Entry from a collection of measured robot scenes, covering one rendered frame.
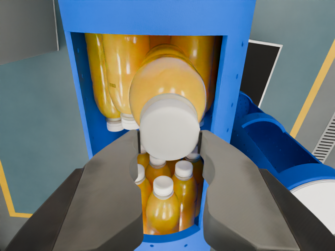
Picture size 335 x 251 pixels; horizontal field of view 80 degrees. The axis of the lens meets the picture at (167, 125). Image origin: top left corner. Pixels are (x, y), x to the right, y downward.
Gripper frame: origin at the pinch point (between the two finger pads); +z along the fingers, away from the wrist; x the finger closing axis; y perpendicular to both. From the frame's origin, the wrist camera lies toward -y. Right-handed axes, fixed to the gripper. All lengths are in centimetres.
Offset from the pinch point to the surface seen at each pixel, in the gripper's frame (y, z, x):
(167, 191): 21.8, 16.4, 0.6
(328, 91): 38, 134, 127
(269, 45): 5, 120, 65
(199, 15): -7.1, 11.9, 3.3
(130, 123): 9.7, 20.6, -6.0
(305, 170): 33, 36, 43
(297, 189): 36, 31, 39
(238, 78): 0.6, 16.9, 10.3
